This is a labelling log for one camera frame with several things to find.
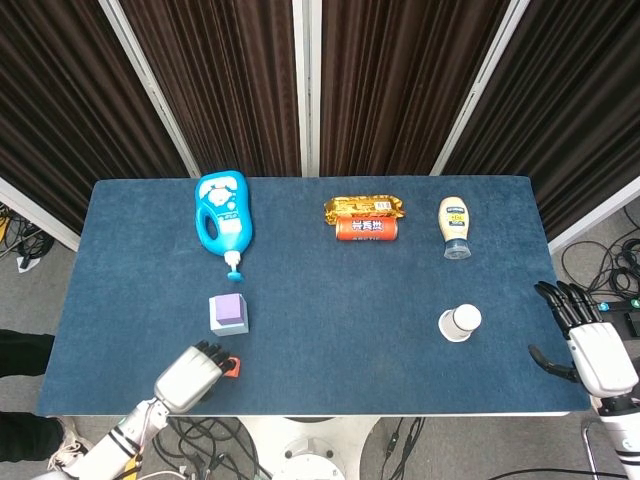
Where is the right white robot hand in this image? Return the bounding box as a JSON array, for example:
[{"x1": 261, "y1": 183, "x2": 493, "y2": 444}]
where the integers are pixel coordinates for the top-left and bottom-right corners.
[{"x1": 528, "y1": 280, "x2": 637, "y2": 399}]

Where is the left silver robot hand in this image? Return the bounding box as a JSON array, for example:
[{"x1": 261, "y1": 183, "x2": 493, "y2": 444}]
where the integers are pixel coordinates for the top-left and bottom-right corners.
[{"x1": 152, "y1": 339, "x2": 232, "y2": 414}]

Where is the purple cube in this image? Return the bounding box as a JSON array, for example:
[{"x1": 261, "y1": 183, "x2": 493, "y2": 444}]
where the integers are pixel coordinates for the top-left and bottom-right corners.
[{"x1": 213, "y1": 293, "x2": 245, "y2": 322}]

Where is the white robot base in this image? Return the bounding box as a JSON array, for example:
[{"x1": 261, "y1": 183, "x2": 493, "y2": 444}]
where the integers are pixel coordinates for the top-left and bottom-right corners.
[{"x1": 234, "y1": 415, "x2": 379, "y2": 480}]

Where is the black power strip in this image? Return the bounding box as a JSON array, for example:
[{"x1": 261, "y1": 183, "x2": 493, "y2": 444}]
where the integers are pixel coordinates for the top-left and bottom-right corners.
[{"x1": 597, "y1": 297, "x2": 640, "y2": 331}]

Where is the light blue large cube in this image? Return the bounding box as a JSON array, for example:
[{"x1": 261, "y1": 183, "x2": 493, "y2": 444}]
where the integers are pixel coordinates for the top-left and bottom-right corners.
[{"x1": 207, "y1": 293, "x2": 250, "y2": 336}]

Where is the white sneaker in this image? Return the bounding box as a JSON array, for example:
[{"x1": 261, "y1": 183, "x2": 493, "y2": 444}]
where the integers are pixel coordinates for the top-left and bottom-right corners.
[{"x1": 47, "y1": 417, "x2": 94, "y2": 471}]

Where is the white paper cup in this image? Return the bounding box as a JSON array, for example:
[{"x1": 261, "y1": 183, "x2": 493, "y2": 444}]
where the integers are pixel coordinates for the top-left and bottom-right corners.
[{"x1": 437, "y1": 303, "x2": 482, "y2": 344}]

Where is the blue detergent pump bottle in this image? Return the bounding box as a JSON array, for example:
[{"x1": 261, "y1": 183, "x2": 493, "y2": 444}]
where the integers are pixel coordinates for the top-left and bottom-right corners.
[{"x1": 195, "y1": 169, "x2": 255, "y2": 282}]

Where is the person in black clothes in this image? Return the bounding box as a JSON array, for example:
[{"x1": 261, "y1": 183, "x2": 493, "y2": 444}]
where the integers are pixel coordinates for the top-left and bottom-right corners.
[{"x1": 0, "y1": 328, "x2": 66, "y2": 459}]

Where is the blue table mat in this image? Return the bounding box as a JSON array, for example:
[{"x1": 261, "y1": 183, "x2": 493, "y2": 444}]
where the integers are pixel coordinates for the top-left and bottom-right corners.
[{"x1": 37, "y1": 175, "x2": 591, "y2": 416}]

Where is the mayonnaise squeeze bottle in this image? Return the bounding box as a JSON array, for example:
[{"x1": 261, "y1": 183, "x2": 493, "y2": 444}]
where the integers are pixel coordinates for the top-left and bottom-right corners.
[{"x1": 438, "y1": 196, "x2": 473, "y2": 261}]

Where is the orange soda can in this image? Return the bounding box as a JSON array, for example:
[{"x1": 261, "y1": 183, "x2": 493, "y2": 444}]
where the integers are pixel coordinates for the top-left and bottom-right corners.
[{"x1": 334, "y1": 215, "x2": 400, "y2": 242}]

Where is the golden snack packet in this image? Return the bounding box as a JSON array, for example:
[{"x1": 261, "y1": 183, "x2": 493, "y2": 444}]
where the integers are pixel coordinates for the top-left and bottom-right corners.
[{"x1": 323, "y1": 194, "x2": 407, "y2": 226}]

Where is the dark brown pleated partition panel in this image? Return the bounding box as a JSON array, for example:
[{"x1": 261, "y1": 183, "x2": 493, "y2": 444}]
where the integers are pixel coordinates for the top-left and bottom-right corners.
[
  {"x1": 442, "y1": 0, "x2": 640, "y2": 241},
  {"x1": 119, "y1": 0, "x2": 304, "y2": 177},
  {"x1": 319, "y1": 0, "x2": 511, "y2": 177},
  {"x1": 0, "y1": 0, "x2": 191, "y2": 236}
]

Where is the black floor cable bundle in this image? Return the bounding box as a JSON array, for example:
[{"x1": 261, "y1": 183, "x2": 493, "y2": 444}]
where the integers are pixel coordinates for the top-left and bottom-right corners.
[
  {"x1": 559, "y1": 204, "x2": 640, "y2": 306},
  {"x1": 149, "y1": 417, "x2": 271, "y2": 480},
  {"x1": 0, "y1": 202, "x2": 56, "y2": 274}
]

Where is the white partition frame rail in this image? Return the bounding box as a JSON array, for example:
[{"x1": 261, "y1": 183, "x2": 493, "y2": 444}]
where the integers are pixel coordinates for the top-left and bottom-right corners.
[
  {"x1": 547, "y1": 177, "x2": 640, "y2": 255},
  {"x1": 0, "y1": 177, "x2": 81, "y2": 252}
]

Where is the black cable with inline switch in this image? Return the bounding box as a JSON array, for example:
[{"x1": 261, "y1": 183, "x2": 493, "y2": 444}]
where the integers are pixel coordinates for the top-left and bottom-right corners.
[{"x1": 383, "y1": 417, "x2": 426, "y2": 472}]

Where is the white partition frame post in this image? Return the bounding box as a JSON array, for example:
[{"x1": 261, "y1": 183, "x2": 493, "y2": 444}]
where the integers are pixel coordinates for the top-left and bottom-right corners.
[
  {"x1": 98, "y1": 0, "x2": 202, "y2": 178},
  {"x1": 292, "y1": 0, "x2": 322, "y2": 177},
  {"x1": 430, "y1": 0, "x2": 532, "y2": 177}
]

